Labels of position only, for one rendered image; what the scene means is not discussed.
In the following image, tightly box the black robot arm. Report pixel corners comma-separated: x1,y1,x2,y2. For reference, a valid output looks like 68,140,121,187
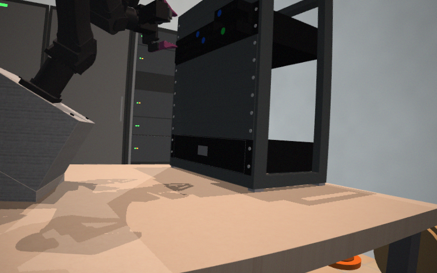
18,0,172,103

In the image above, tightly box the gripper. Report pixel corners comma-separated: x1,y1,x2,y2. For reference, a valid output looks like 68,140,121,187
131,0,177,52

